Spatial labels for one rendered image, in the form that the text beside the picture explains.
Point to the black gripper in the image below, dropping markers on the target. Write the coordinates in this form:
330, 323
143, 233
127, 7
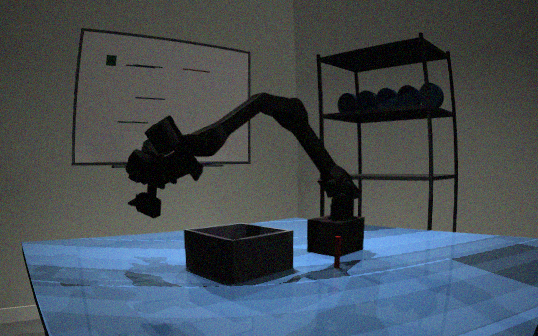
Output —
147, 202

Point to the red peg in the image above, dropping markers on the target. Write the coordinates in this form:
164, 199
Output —
337, 251

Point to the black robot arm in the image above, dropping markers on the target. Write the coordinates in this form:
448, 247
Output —
289, 113

